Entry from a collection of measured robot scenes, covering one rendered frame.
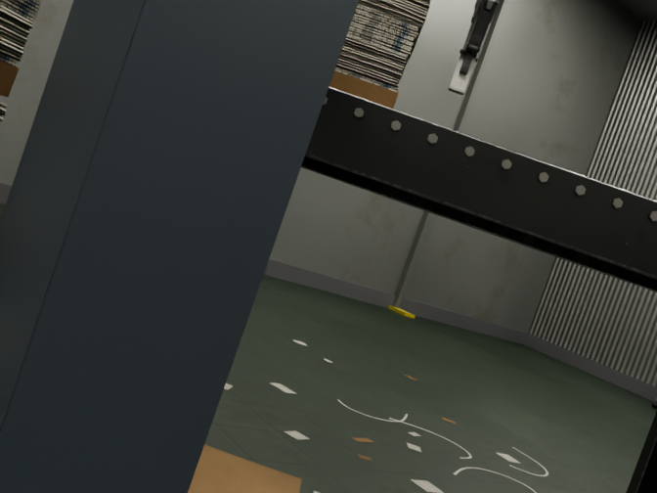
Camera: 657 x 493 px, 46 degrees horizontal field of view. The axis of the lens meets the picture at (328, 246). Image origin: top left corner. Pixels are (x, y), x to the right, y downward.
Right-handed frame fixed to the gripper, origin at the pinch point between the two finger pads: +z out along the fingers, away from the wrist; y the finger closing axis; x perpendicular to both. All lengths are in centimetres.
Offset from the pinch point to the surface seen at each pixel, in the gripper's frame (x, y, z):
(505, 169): 10.9, 17.7, 16.4
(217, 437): -23, -37, 93
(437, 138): -1.7, 18.0, 15.3
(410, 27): -12.1, 4.3, -3.9
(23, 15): -62, 43, 21
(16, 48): -62, 42, 26
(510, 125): 98, -550, -93
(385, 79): -13.2, 4.5, 6.5
